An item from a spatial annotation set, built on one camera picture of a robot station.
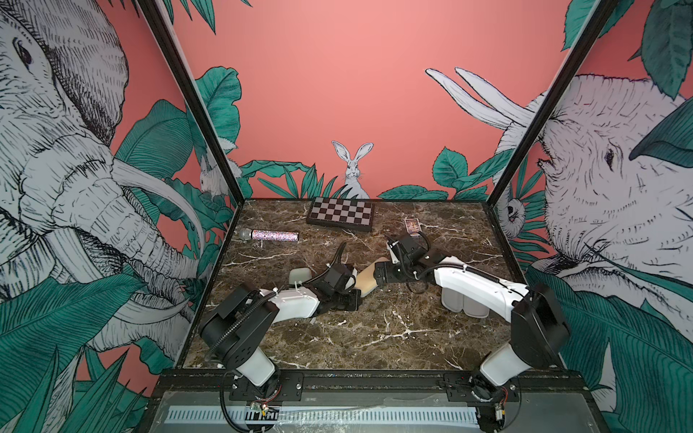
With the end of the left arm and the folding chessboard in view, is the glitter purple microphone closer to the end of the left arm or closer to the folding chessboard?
the folding chessboard

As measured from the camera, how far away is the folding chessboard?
113cm

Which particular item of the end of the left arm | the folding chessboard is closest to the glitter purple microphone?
the folding chessboard
